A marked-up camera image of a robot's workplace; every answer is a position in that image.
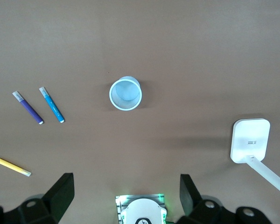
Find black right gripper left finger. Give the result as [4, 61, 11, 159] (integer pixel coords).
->
[0, 173, 75, 224]

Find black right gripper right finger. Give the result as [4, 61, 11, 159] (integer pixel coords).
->
[177, 174, 271, 224]

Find yellow marker with clear cap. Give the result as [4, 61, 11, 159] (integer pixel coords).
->
[0, 158, 32, 177]

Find blue marker with clear cap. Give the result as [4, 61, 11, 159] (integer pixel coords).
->
[39, 86, 65, 124]

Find purple marker with clear cap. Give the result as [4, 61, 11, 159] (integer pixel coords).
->
[12, 91, 44, 125]

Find brown paper table cover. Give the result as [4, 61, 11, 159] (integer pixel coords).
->
[0, 0, 280, 224]

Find translucent blue plastic cup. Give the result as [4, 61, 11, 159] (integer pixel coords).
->
[109, 76, 143, 111]

